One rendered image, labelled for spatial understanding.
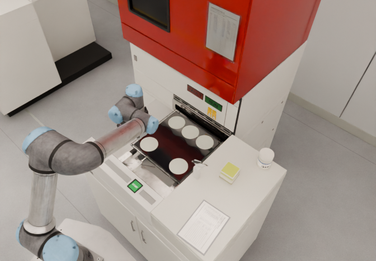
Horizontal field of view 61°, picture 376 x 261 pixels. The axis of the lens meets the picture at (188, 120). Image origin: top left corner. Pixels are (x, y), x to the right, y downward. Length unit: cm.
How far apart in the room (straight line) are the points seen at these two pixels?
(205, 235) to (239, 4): 95
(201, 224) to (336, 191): 168
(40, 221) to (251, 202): 90
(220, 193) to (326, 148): 178
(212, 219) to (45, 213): 69
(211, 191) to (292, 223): 122
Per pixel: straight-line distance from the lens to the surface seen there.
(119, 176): 164
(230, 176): 154
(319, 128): 332
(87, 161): 111
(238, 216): 153
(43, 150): 114
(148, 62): 199
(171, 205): 153
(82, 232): 170
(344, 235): 279
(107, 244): 165
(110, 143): 119
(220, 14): 134
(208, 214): 151
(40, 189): 127
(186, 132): 185
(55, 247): 137
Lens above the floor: 233
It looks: 49 degrees down
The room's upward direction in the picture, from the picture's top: 2 degrees clockwise
